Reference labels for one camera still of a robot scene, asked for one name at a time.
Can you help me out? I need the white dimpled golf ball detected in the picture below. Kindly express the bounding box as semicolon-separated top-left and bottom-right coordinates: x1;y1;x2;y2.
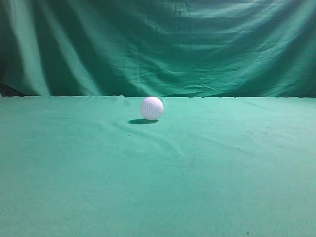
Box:
140;97;164;121

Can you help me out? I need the green backdrop curtain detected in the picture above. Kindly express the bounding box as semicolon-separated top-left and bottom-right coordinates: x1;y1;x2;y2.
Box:
0;0;316;97

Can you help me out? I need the green table cloth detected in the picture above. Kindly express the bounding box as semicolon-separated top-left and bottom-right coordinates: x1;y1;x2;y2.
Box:
0;96;316;237

